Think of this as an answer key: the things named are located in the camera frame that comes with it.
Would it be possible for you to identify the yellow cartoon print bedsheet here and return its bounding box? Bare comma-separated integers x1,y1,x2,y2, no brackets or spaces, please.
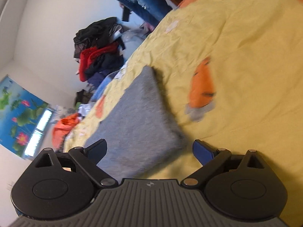
65,0,302,226

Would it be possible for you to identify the orange garment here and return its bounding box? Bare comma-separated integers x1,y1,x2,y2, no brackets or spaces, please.
52,113,79,150

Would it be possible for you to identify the grey knitted sweater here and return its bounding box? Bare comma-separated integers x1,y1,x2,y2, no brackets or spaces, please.
84,66,187,182

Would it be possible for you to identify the lotus flower roller blind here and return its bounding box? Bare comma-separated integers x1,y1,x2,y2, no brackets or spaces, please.
1,75,49,157

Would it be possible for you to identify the red garment on pile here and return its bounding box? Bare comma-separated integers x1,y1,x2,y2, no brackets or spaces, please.
78,42,119,82

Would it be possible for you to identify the light blue folded cloth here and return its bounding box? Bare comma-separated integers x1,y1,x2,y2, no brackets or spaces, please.
89,70,120,103

